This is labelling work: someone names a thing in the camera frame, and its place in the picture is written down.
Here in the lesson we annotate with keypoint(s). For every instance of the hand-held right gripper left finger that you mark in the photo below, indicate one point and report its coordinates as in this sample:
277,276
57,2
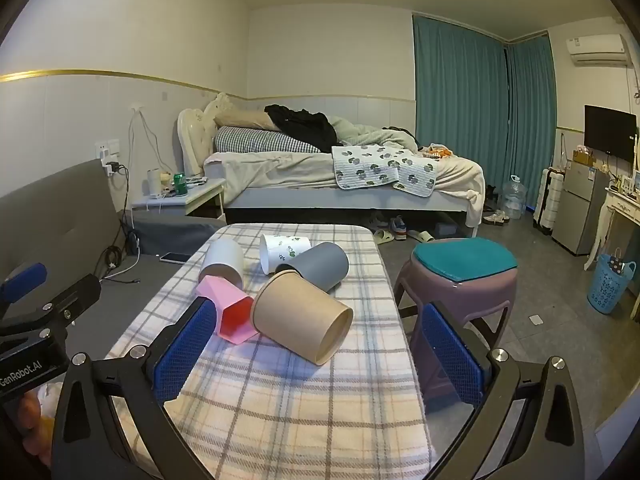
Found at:
185,352

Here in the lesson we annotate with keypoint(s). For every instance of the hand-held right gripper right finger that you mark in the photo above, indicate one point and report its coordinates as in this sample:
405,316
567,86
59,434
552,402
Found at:
450,357

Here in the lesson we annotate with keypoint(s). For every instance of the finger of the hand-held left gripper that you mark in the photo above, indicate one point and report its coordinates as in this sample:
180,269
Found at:
70,297
25,277

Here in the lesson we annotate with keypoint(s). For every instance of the pink hexagonal cup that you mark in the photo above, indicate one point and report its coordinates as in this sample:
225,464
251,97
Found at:
227,312

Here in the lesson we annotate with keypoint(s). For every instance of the plain white cup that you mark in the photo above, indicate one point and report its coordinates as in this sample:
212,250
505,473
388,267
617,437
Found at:
222,262

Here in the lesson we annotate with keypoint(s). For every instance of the brown paper cup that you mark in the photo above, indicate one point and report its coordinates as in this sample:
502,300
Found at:
300,317

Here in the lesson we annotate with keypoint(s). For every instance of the white leaf print cup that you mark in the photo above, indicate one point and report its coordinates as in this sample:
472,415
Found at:
282,250

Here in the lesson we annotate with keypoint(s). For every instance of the grey cup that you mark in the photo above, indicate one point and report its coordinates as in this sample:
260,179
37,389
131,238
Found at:
317,265

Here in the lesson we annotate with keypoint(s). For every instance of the person's left hand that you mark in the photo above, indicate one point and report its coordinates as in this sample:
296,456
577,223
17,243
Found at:
31,425

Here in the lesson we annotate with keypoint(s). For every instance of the purple plastic stool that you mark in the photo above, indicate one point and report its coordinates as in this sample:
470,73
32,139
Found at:
480,297

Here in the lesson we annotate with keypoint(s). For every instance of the grey sofa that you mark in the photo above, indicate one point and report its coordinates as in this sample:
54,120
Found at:
65,210

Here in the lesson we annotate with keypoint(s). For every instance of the smartphone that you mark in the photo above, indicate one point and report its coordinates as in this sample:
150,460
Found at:
175,258

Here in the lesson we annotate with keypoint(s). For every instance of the teal stool cushion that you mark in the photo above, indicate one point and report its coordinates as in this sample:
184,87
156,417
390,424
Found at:
465,260

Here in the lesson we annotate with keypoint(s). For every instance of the beige slipper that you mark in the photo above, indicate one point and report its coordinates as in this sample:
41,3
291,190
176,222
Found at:
421,236
385,236

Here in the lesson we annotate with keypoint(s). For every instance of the plaid tablecloth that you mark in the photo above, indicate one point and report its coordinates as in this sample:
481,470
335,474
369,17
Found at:
300,410

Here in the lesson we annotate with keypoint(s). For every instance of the white kettle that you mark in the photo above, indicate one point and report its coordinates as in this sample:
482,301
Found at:
154,182

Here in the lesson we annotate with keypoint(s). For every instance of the blue sneakers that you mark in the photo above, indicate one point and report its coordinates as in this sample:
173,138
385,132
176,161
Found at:
398,223

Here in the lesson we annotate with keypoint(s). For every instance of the white shoes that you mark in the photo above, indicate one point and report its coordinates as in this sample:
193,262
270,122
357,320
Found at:
496,218

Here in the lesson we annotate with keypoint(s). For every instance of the white nightstand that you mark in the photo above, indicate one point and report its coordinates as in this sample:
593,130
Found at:
200,200

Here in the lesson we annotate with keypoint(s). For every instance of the green drink can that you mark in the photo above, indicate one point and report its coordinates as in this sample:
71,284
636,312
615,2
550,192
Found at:
180,186

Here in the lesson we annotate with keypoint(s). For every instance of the clear water jug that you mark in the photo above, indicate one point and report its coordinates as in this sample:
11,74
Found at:
514,200

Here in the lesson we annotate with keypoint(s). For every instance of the blue laundry basket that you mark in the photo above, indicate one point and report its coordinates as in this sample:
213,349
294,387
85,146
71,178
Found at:
607,287

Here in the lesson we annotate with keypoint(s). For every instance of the white suitcase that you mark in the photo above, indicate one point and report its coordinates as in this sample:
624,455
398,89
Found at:
547,205

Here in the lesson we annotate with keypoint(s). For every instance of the white bed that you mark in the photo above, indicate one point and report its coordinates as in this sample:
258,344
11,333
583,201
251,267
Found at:
300,201

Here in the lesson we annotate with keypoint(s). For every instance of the silver refrigerator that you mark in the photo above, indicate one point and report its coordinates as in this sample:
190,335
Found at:
580,210

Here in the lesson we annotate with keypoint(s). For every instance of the beige bed sheet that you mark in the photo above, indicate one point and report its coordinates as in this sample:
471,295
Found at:
280,170

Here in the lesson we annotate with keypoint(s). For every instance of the leaf print mat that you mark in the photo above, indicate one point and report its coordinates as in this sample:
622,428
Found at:
370,167

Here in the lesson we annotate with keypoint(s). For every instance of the orange snack packet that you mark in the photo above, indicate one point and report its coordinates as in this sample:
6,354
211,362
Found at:
436,151

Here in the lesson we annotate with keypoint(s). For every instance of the checked pillow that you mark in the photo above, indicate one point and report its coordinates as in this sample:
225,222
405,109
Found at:
250,139

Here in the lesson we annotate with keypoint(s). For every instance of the white dressing table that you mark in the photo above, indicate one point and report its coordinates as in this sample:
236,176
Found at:
622,210

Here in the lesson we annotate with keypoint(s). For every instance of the beige pillow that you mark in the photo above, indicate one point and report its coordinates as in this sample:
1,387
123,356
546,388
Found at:
245,120

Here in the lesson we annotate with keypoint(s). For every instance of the pale green quilt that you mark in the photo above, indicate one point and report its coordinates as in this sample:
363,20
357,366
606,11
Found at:
360,132

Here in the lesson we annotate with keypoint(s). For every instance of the wide teal curtain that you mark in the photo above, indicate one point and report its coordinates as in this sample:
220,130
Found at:
460,110

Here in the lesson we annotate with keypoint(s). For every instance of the narrow teal curtain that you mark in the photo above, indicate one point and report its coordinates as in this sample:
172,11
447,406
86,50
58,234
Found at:
532,120

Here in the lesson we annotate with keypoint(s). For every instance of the black clothes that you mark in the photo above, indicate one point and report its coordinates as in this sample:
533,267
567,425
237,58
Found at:
305,125

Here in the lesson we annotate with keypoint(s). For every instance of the black television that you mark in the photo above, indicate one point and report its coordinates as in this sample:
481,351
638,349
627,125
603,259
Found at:
607,132

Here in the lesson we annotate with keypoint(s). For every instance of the white air conditioner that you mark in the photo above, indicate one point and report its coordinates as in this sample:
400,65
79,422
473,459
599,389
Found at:
597,49

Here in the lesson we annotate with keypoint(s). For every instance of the white wall socket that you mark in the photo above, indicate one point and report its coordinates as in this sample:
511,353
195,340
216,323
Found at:
107,148

